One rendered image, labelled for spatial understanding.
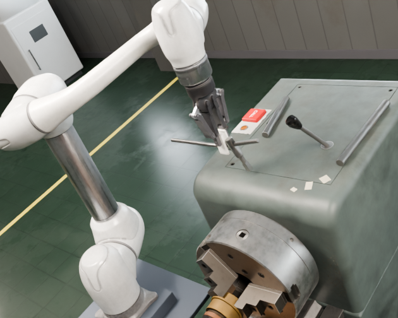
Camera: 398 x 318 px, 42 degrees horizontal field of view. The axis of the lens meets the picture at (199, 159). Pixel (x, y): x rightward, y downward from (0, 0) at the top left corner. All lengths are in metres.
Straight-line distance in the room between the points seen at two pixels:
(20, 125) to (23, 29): 4.91
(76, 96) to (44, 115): 0.11
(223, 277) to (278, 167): 0.34
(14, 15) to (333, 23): 3.59
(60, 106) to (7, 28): 4.89
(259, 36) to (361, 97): 3.45
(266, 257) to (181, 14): 0.61
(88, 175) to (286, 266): 0.77
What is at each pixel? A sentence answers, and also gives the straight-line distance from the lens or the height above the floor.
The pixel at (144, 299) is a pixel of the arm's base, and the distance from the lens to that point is 1.91.
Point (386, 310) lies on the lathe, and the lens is 1.73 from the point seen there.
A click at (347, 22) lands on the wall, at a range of 4.50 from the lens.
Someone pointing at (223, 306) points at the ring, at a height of 1.12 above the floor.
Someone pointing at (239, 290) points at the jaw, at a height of 1.05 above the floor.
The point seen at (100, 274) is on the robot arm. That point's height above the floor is 1.04.
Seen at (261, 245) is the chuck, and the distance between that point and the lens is 1.31.
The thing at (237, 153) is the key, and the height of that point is 1.34.
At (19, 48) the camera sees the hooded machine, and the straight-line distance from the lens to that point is 6.36.
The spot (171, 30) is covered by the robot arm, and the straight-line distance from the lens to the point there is 1.24.
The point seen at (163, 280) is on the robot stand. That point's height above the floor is 0.75.
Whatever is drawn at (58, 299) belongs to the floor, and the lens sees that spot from 3.52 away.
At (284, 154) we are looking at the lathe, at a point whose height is 1.25.
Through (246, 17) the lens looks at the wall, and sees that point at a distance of 5.01.
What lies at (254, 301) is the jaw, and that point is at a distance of 1.35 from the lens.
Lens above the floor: 2.11
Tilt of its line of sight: 32 degrees down
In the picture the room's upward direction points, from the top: 24 degrees counter-clockwise
